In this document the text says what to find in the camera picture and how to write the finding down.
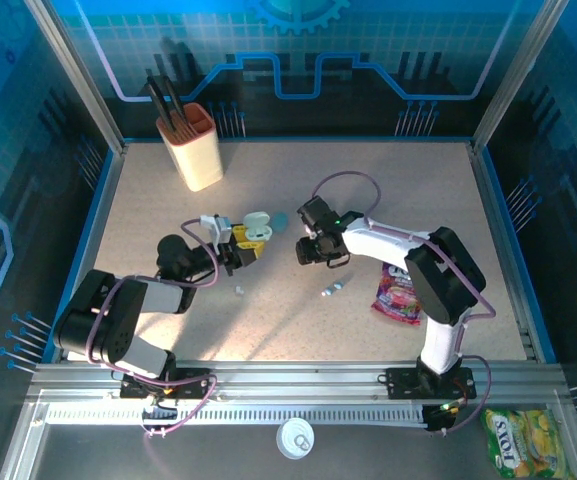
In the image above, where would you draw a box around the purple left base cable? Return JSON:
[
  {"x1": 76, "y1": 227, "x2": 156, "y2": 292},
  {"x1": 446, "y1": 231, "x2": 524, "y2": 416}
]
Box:
[{"x1": 140, "y1": 374, "x2": 218, "y2": 438}]

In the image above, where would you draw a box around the purple right wrist cable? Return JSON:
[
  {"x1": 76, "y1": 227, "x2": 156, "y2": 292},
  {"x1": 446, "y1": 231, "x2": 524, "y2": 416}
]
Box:
[{"x1": 310, "y1": 170, "x2": 497, "y2": 351}]

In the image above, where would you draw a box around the purple wrist cable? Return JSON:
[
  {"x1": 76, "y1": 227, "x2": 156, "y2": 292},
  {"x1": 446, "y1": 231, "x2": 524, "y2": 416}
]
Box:
[
  {"x1": 310, "y1": 170, "x2": 497, "y2": 351},
  {"x1": 180, "y1": 218, "x2": 221, "y2": 290}
]

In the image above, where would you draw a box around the aluminium side rail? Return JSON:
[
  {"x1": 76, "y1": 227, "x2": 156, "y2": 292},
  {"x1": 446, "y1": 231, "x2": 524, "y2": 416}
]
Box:
[
  {"x1": 467, "y1": 142, "x2": 542, "y2": 362},
  {"x1": 55, "y1": 144, "x2": 129, "y2": 362}
]

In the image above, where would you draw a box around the white earbuds charging case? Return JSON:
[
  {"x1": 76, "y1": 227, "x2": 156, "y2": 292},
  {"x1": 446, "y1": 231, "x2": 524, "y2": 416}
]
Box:
[{"x1": 242, "y1": 211, "x2": 273, "y2": 242}]

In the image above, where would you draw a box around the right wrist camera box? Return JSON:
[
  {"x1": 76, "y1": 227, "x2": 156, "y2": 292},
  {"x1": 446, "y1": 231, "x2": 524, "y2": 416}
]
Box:
[{"x1": 296, "y1": 196, "x2": 342, "y2": 235}]

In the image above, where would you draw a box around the purple candy bag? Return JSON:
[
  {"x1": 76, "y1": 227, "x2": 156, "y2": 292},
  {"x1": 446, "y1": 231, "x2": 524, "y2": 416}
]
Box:
[{"x1": 370, "y1": 263, "x2": 425, "y2": 327}]

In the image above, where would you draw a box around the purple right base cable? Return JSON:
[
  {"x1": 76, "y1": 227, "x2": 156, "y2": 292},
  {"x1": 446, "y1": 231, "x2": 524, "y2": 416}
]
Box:
[{"x1": 427, "y1": 353, "x2": 495, "y2": 438}]

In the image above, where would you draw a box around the white pull-tab can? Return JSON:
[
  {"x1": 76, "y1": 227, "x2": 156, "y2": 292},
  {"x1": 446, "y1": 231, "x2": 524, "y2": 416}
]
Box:
[{"x1": 275, "y1": 418, "x2": 316, "y2": 461}]

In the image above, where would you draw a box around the aluminium frame post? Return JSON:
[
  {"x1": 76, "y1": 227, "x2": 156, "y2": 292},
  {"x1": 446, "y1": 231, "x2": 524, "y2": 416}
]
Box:
[
  {"x1": 470, "y1": 0, "x2": 570, "y2": 151},
  {"x1": 23, "y1": 0, "x2": 130, "y2": 155}
]

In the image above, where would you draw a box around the black knife handle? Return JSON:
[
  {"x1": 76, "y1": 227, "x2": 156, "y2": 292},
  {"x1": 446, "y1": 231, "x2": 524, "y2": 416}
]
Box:
[
  {"x1": 161, "y1": 74, "x2": 188, "y2": 120},
  {"x1": 145, "y1": 75, "x2": 175, "y2": 133}
]

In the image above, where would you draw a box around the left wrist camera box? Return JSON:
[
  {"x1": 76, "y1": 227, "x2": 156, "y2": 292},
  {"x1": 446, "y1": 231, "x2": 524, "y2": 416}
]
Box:
[{"x1": 198, "y1": 213, "x2": 233, "y2": 247}]

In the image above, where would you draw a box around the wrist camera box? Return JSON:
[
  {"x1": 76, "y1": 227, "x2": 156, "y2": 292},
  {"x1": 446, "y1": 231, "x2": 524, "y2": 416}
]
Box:
[
  {"x1": 296, "y1": 196, "x2": 342, "y2": 235},
  {"x1": 198, "y1": 213, "x2": 233, "y2": 247}
]

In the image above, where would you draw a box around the aluminium frame rail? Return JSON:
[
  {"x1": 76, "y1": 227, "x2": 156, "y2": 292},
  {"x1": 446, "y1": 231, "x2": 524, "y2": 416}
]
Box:
[{"x1": 27, "y1": 359, "x2": 570, "y2": 402}]

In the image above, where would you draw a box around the slotted cable duct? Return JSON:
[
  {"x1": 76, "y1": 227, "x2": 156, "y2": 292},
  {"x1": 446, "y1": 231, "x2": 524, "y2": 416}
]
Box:
[{"x1": 42, "y1": 406, "x2": 432, "y2": 428}]

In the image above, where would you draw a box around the green yellow candy bag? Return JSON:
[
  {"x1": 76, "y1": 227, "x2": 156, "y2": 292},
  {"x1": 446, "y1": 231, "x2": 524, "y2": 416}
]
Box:
[{"x1": 482, "y1": 408, "x2": 565, "y2": 479}]

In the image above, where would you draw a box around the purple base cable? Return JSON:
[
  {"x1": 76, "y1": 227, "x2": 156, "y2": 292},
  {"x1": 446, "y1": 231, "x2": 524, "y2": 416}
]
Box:
[
  {"x1": 427, "y1": 353, "x2": 495, "y2": 438},
  {"x1": 140, "y1": 374, "x2": 218, "y2": 438}
]

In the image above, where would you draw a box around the cream knife block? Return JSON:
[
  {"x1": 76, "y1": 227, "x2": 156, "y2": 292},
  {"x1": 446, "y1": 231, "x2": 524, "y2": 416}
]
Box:
[{"x1": 156, "y1": 102, "x2": 225, "y2": 193}]

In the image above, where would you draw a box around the purple left wrist cable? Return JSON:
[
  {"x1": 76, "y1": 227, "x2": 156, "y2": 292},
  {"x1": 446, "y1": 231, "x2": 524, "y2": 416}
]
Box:
[{"x1": 180, "y1": 218, "x2": 221, "y2": 290}]

